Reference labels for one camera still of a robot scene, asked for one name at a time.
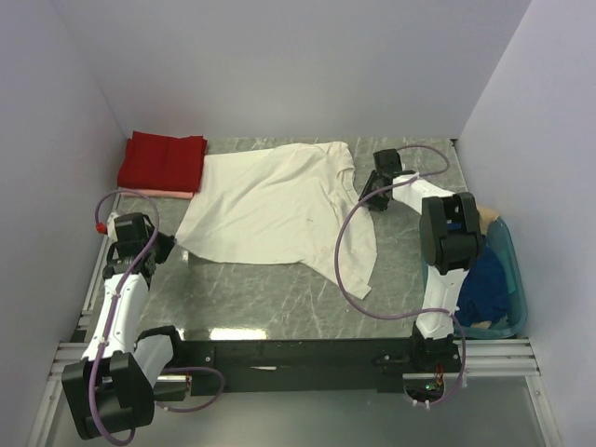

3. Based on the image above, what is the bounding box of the blue t shirt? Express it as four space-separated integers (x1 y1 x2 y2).
455 236 510 327

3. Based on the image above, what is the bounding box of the teal plastic basket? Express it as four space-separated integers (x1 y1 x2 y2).
418 204 530 340

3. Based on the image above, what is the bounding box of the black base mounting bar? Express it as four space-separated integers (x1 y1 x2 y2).
148 338 465 402

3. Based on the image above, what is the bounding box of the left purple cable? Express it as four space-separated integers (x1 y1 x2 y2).
83 188 227 443

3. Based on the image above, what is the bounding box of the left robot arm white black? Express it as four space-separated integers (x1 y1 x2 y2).
61 212 181 440

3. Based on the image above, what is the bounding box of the folded red t shirt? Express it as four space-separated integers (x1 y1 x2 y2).
117 131 208 193

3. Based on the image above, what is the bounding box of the folded pink t shirt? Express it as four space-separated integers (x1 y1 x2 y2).
118 188 195 200

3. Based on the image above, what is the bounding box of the aluminium frame rail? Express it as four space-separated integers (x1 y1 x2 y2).
48 339 541 381

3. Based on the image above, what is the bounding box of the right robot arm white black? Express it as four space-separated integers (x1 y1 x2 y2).
360 149 483 371

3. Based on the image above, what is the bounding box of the purple cable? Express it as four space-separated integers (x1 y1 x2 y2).
334 144 469 413
83 188 227 443

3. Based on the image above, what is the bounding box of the beige t shirt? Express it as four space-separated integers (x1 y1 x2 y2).
477 205 500 236

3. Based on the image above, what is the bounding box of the white t shirt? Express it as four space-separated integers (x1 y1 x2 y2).
176 142 377 299

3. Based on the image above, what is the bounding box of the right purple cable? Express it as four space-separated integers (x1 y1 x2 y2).
334 144 469 413

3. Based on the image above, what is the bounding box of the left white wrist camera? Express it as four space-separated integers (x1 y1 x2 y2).
96 211 120 241

